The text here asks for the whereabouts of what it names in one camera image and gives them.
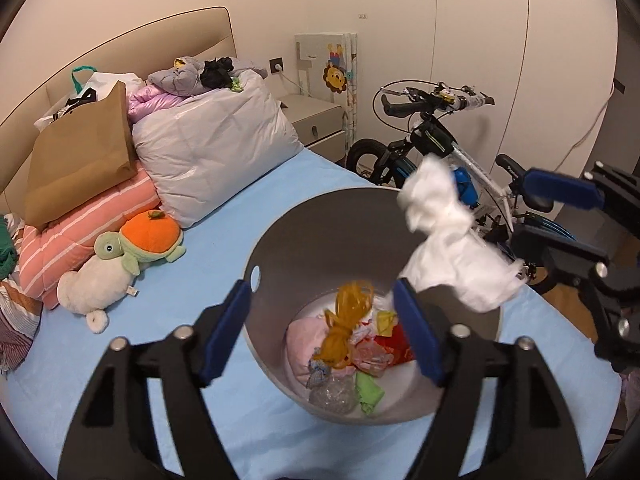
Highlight green towel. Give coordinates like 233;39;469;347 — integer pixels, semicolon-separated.
0;215;21;281

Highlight lilac grey jacket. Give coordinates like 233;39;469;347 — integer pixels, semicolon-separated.
146;55;268;97

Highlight black cloth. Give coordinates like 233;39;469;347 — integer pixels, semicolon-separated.
200;56;236;88

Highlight white plush toy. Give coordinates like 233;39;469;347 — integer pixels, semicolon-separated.
56;255;141;333

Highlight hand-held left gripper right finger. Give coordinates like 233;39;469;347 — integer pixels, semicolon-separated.
392;276;587;480

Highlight pink cloth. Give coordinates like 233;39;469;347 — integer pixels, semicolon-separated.
286;317;333;388

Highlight bicycle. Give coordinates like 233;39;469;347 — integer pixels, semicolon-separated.
346;79;576;296

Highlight pink shiny quilt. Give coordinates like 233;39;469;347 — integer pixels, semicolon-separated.
127;85;191;123

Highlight white bag with green handle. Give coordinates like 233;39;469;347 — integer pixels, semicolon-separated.
34;65;146;128

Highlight grey round bin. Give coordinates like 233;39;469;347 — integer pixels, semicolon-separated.
241;187;502;426

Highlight large white tissue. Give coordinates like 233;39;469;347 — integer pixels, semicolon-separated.
397;154;527;313

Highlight blue bed sheet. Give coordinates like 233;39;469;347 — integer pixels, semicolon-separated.
0;150;626;480

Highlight striped blanket bundle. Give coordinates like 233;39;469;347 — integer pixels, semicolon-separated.
0;280;42;373

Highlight pink striped pillow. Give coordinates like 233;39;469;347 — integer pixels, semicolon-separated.
17;167;163;311

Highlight folded lion print mat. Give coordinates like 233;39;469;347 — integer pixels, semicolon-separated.
294;31;361;141

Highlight white cable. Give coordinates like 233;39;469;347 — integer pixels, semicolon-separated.
275;67;313;98

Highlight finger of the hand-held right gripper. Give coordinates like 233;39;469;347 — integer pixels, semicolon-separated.
524;160;640;241
510;224;640;363

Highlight white pillow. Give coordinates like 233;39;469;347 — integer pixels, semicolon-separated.
131;67;305;230

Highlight trash inside bin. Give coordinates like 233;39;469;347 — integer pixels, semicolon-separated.
314;281;376;367

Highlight white nightstand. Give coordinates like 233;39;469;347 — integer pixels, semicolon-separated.
277;92;347;163

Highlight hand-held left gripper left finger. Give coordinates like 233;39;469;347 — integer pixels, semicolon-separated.
56;280;252;480

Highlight green turtle plush toy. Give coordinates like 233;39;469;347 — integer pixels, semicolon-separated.
95;210;187;277

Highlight brown paper bag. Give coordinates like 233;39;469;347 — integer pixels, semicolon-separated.
24;80;138;228

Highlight white wardrobe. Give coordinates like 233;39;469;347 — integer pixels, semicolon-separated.
432;0;621;181

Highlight beige headboard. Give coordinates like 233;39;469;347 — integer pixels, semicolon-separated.
0;6;233;196

